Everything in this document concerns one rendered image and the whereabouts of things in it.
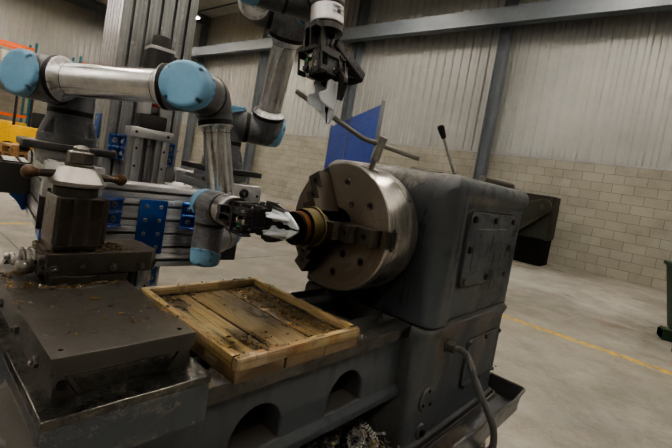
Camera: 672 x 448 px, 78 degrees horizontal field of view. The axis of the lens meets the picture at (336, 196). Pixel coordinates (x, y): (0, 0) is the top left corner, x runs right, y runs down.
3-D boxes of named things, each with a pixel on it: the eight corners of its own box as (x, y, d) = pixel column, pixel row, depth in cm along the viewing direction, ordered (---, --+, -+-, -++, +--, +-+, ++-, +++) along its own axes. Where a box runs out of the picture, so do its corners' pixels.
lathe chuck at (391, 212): (302, 249, 122) (340, 150, 114) (379, 312, 102) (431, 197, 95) (278, 250, 115) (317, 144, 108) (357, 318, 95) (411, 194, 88)
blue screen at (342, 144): (299, 218, 992) (315, 121, 979) (331, 223, 1008) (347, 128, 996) (329, 258, 589) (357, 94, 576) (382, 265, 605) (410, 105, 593)
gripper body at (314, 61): (295, 78, 90) (298, 24, 90) (323, 88, 96) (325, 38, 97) (321, 70, 85) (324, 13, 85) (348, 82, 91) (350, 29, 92)
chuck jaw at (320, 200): (334, 217, 106) (324, 175, 109) (348, 211, 103) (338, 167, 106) (303, 216, 98) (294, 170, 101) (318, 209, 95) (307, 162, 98)
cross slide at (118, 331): (85, 273, 83) (88, 251, 83) (192, 365, 54) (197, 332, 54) (-24, 280, 70) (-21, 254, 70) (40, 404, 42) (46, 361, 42)
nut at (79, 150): (88, 166, 68) (91, 145, 68) (97, 169, 66) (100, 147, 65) (61, 163, 65) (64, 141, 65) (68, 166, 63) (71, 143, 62)
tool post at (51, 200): (90, 241, 71) (98, 185, 71) (106, 252, 66) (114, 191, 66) (39, 242, 66) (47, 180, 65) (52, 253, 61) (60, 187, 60)
